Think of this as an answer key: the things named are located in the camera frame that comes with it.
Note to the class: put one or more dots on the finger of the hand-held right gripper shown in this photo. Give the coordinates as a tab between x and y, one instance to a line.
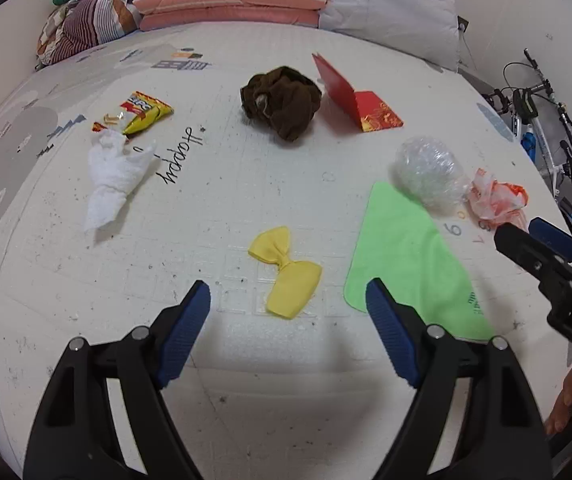
558	242
526	250

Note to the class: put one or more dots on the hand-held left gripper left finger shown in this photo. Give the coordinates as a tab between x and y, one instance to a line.
186	330

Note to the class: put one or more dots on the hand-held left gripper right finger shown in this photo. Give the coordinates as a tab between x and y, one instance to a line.
391	325

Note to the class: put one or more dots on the yellow ribbon bow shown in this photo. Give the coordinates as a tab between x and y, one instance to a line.
286	270

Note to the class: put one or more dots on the white tissue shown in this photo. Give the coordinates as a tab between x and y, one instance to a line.
111	180

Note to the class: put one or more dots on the person's right hand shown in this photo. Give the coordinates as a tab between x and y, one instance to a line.
565	397

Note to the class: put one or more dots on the orange white plastic wrapper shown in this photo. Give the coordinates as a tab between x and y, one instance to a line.
496	200

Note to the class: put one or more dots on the green microfibre cloth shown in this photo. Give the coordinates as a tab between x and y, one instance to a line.
401	255

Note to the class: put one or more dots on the white bicycle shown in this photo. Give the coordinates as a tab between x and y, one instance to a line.
541	132

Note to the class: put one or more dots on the clear crumpled plastic bag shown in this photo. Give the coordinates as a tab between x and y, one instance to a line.
426	167

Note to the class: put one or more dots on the red envelope card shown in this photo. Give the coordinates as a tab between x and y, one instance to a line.
371	110

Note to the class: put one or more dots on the yellow snack wrapper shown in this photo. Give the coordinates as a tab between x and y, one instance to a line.
141	112

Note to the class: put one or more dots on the brown crumpled cloth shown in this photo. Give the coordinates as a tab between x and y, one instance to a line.
281	100

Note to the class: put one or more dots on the grey quilt in plastic bag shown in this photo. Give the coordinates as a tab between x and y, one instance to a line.
391	5

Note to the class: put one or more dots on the striped patchwork quilt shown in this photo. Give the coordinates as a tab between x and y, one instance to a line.
86	25

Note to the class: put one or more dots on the wall socket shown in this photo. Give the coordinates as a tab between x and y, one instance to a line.
463	23

